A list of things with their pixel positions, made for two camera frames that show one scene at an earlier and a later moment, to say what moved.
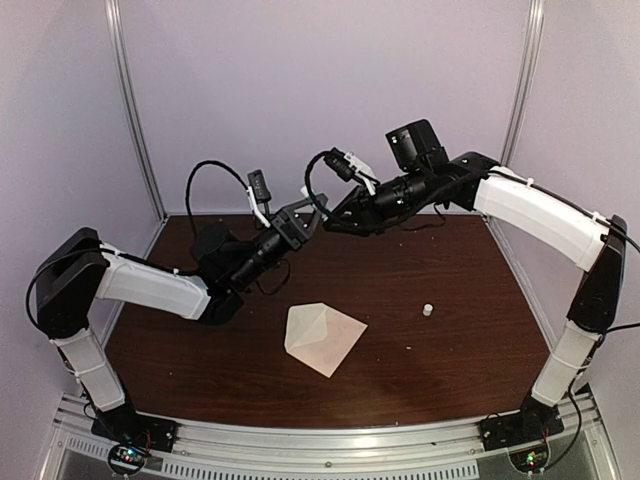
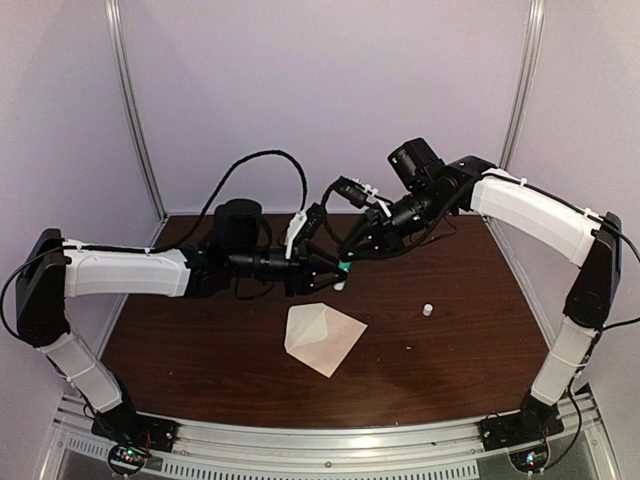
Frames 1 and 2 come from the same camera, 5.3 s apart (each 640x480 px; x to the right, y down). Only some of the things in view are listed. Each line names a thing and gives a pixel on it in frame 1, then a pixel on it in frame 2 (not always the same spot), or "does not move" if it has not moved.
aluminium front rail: x=418 y=448 does not move
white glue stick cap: x=427 y=309 does not move
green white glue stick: x=305 y=192 → x=345 y=266
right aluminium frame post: x=524 y=87 does not move
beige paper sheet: x=321 y=336 does not move
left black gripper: x=291 y=229 → x=302 y=269
